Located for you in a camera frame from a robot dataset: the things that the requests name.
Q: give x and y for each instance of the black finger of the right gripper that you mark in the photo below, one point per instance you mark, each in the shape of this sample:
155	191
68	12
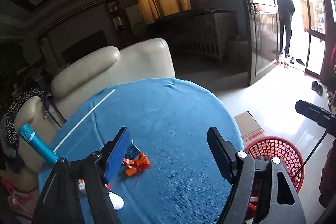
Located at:
321	116

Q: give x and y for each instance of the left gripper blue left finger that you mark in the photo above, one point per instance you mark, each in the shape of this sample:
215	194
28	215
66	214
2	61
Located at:
113	154

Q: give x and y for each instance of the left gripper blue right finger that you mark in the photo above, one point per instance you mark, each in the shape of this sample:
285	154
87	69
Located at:
224	154

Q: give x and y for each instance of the orange snack wrapper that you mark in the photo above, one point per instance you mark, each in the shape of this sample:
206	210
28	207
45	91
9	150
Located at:
135	161

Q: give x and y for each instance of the pair of dark shoes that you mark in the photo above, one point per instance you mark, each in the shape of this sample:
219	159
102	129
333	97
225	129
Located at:
315	86

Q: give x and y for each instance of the cardboard box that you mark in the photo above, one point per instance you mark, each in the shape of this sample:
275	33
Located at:
249	128

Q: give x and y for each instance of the red plastic basket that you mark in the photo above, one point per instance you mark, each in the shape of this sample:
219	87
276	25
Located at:
278	179

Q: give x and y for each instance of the crumpled white tissue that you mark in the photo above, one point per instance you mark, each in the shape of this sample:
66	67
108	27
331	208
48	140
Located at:
117	201

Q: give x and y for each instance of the white thin stick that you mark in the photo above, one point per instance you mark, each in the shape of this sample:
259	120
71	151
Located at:
83	119

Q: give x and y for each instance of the cream leather armchair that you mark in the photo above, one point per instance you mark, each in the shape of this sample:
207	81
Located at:
103	68

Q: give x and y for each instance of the teal thermos bottle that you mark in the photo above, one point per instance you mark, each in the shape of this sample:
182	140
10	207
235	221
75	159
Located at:
32	138

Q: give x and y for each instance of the dark wooden door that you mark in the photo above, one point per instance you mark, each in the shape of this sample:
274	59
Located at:
262	26

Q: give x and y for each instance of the person in dark clothes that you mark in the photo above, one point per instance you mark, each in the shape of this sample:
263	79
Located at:
286	10

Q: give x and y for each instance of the dark wooden crib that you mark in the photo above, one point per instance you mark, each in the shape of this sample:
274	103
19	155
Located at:
204	32

